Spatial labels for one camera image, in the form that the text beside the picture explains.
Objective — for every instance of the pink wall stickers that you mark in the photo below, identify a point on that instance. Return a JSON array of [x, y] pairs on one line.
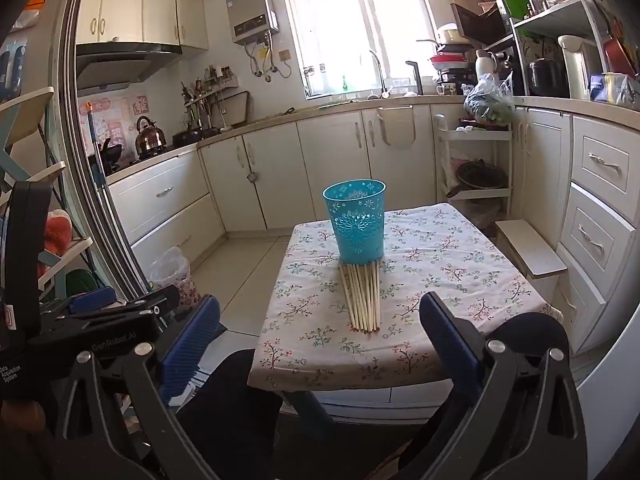
[[117, 115]]

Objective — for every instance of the steel kitchen faucet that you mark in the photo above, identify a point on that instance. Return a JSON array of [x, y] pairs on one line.
[[381, 72]]

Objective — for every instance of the range hood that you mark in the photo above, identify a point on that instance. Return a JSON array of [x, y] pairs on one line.
[[120, 65]]

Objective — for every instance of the steel kettle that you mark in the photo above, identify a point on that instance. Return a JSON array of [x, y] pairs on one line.
[[149, 137]]

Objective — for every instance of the cream kitchen cabinets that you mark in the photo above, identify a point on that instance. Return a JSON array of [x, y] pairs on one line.
[[140, 12], [300, 160]]

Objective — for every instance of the white electric water boiler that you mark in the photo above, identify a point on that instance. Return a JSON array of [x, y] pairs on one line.
[[575, 65]]

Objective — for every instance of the person's dark trousers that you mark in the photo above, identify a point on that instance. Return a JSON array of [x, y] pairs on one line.
[[225, 410]]

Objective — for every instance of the white rolling cart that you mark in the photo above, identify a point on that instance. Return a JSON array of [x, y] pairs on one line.
[[502, 170]]

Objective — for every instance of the grey wall water heater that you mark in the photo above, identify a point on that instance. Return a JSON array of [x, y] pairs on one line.
[[250, 10]]

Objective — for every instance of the floral tablecloth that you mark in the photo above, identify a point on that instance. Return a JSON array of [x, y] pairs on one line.
[[450, 280]]

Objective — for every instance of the red bowl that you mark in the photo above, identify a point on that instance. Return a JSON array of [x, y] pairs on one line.
[[450, 62]]

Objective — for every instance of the metal cabinet lock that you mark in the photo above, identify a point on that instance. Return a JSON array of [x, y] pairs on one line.
[[252, 177]]

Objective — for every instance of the cream upper kitchen cabinets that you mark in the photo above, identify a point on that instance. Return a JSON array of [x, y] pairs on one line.
[[140, 12]]

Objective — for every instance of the white folding rack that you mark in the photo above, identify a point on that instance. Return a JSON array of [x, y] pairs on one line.
[[30, 105]]

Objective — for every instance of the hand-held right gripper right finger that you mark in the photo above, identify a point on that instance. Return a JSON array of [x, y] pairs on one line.
[[450, 345]]

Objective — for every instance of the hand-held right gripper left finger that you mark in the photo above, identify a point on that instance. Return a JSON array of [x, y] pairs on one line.
[[192, 345]]

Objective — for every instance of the row of wooden chopsticks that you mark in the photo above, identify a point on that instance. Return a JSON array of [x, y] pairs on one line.
[[361, 300]]

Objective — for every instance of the cream lower kitchen cabinets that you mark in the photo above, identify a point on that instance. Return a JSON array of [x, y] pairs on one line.
[[300, 160]]

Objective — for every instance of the dark pan in cart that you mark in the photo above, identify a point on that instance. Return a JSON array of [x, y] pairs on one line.
[[480, 175]]

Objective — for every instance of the cutting board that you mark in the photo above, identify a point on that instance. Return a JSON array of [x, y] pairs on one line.
[[234, 110]]

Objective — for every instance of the black tap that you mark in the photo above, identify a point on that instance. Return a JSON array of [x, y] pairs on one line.
[[416, 77]]

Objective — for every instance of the black wok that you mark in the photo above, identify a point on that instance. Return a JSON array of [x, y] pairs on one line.
[[107, 156]]

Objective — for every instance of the cream drawer cabinet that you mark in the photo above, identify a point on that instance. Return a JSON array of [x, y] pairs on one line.
[[595, 210]]

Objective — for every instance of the orange cloth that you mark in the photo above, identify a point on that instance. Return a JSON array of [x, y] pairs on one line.
[[57, 237]]

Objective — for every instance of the plastic bag of greens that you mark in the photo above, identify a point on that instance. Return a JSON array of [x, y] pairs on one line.
[[487, 102]]

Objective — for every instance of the black cooker pot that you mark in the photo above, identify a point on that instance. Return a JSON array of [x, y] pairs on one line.
[[547, 77]]

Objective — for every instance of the red hanging pan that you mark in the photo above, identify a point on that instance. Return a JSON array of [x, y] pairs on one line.
[[619, 55]]

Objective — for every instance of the black microwave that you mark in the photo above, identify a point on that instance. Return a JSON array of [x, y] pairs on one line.
[[482, 22]]

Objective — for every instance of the teal perforated plastic basket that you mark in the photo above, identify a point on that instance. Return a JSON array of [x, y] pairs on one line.
[[357, 230]]

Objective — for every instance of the black frying pan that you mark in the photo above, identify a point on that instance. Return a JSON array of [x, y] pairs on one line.
[[187, 137]]

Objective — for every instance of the white step stool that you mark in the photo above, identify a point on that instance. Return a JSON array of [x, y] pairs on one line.
[[530, 255]]

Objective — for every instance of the person's left hand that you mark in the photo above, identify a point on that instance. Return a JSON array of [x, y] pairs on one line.
[[22, 414]]

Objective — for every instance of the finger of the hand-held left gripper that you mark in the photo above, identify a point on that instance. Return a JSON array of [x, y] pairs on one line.
[[94, 300], [150, 302]]

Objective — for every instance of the white hanging bag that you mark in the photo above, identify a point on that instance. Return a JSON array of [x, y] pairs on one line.
[[397, 127]]

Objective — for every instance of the white thermos jug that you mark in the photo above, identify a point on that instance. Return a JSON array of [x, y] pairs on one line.
[[484, 66]]

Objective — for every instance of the silver sliding door frame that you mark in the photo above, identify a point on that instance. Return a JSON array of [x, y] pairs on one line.
[[75, 135]]

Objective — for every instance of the wall utensil rack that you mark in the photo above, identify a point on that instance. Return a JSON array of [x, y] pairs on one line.
[[210, 87]]

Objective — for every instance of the floral bin with plastic bag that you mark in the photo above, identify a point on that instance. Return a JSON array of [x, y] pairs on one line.
[[172, 272]]

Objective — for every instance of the kitchen window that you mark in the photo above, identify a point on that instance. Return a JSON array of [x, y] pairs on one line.
[[360, 25]]

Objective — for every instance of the white shelf rack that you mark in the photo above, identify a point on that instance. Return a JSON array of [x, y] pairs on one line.
[[555, 17]]

